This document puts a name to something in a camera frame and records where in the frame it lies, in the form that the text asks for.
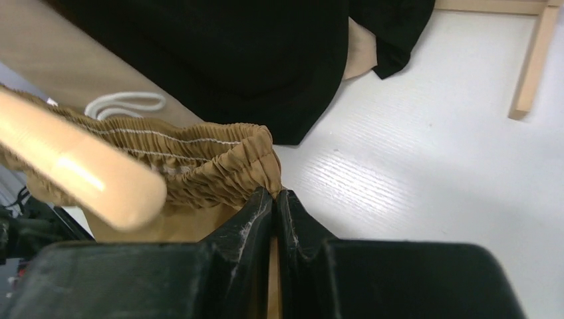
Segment brown shorts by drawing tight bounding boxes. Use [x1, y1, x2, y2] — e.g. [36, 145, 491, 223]
[1, 86, 283, 318]

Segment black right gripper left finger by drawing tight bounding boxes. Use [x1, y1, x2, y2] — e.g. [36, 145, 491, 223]
[1, 188, 273, 318]

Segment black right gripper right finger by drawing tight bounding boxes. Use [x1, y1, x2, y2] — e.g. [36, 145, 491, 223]
[276, 190, 525, 319]

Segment beige shorts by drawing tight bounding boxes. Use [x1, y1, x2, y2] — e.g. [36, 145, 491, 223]
[1, 1, 206, 124]

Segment black shorts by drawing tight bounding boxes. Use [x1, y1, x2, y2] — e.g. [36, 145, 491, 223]
[50, 0, 435, 146]

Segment wooden clothes rack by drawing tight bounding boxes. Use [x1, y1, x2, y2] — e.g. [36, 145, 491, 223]
[435, 0, 563, 120]

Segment wooden hanger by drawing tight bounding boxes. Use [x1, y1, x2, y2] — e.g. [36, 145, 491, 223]
[1, 90, 167, 231]

